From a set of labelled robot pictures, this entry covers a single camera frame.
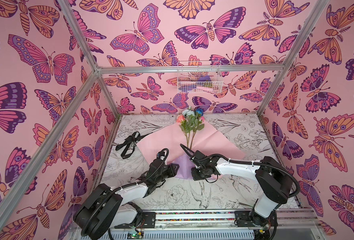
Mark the black ribbon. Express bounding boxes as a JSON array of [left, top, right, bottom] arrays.
[[115, 132, 149, 160]]

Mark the pink fake rose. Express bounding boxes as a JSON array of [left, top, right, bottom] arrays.
[[176, 115, 192, 147]]

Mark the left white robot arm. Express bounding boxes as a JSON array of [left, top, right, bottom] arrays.
[[73, 148, 179, 240]]

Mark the pink purple wrapping paper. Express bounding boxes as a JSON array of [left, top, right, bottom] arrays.
[[136, 118, 247, 180]]

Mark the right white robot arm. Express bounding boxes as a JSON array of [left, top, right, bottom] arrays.
[[180, 144, 301, 227]]

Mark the blue fake flower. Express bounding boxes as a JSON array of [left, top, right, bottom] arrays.
[[192, 108, 204, 138]]

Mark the white wire basket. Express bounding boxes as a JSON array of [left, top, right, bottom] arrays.
[[176, 61, 224, 95]]

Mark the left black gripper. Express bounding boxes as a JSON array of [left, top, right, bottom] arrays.
[[153, 163, 180, 186]]

